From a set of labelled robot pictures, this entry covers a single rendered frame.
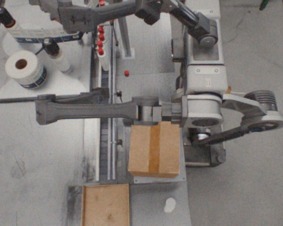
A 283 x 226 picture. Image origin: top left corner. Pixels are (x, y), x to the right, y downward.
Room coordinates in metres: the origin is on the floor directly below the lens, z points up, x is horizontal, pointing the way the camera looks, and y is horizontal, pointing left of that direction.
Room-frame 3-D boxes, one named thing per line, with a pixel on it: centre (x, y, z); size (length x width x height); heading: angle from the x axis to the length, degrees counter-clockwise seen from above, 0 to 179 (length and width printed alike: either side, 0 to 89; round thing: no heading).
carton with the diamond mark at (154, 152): (0.26, -0.04, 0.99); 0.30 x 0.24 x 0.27; 169
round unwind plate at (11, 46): (1.19, 0.76, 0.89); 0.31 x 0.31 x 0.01
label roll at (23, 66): (0.89, 0.69, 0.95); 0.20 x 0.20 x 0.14
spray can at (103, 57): (0.86, 0.18, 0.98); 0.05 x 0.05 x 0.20
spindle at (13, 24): (1.19, 0.76, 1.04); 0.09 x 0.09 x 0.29
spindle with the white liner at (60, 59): (0.91, 0.46, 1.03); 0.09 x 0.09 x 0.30
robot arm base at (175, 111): (0.28, -0.11, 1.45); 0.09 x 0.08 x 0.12; 170
